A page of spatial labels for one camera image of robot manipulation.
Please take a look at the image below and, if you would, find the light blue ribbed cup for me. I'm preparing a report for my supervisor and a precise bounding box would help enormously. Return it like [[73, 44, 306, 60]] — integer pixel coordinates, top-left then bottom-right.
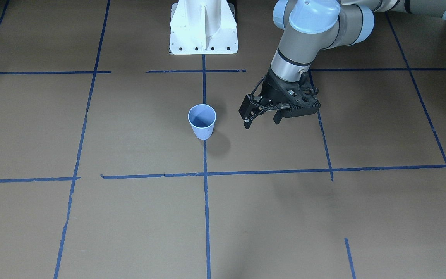
[[187, 104, 217, 140]]

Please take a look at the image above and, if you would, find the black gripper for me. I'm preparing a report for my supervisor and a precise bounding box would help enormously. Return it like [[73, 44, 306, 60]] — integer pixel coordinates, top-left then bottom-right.
[[238, 70, 301, 130]]

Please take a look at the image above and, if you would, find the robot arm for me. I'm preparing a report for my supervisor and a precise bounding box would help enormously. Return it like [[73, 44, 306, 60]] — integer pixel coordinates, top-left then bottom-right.
[[239, 0, 446, 129]]

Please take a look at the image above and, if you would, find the white pedestal column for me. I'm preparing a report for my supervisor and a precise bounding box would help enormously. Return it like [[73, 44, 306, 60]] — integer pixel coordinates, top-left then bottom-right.
[[169, 0, 238, 55]]

